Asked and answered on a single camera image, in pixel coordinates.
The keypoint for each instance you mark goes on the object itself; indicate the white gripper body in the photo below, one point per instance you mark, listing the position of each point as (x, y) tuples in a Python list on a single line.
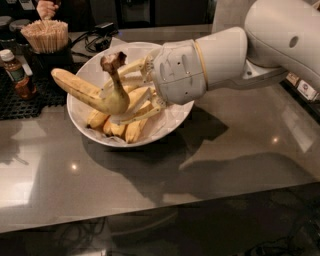
[(178, 72)]

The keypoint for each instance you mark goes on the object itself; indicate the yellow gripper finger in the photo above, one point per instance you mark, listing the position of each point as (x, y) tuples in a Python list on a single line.
[(116, 67), (157, 106)]

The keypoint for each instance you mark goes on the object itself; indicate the yellow banana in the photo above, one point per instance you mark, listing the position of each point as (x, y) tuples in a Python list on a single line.
[(113, 102), (134, 129), (96, 120), (111, 129), (137, 98)]

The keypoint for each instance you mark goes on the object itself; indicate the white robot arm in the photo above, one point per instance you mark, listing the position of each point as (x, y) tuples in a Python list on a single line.
[(277, 36)]

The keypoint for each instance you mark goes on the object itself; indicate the white bowl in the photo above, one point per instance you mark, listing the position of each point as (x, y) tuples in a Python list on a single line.
[(80, 110)]

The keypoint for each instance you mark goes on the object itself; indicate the person hand in background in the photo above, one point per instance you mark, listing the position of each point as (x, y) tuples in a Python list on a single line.
[(47, 9)]

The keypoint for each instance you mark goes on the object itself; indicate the black rubber mat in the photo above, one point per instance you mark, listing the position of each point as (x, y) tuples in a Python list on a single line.
[(13, 107)]

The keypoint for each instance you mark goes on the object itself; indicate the clear acrylic sign holder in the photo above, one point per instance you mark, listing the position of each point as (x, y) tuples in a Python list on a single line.
[(230, 13)]

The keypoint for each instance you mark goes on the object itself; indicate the black stirrer cup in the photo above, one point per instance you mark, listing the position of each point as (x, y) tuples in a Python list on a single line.
[(43, 63)]

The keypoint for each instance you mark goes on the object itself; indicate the bundle of wooden stirrers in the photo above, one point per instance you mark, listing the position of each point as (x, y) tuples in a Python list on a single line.
[(46, 36)]

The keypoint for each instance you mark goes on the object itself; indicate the small brown sauce bottle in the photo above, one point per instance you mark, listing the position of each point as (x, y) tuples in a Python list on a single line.
[(22, 84)]

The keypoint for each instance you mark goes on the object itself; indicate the dark lidded jar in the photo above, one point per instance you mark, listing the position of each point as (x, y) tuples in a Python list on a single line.
[(16, 26)]

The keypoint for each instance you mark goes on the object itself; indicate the black wire condiment rack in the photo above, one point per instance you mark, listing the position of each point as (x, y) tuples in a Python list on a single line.
[(303, 91)]

